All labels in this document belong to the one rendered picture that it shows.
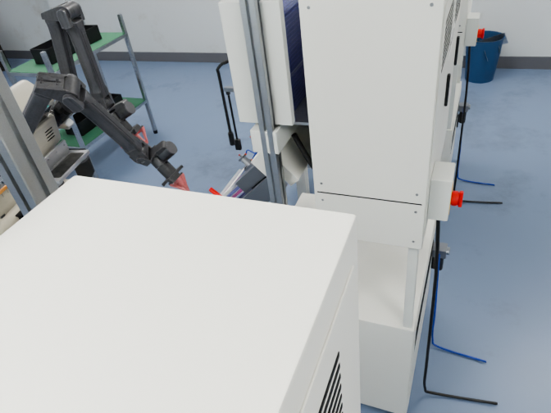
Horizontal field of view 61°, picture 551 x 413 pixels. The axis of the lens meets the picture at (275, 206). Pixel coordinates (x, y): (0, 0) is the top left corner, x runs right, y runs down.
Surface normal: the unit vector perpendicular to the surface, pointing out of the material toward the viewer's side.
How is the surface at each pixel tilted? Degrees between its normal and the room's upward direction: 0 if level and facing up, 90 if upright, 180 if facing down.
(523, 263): 0
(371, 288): 0
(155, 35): 90
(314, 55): 90
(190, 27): 90
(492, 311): 0
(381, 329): 90
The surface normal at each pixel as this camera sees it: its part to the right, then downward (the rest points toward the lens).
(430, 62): -0.36, 0.59
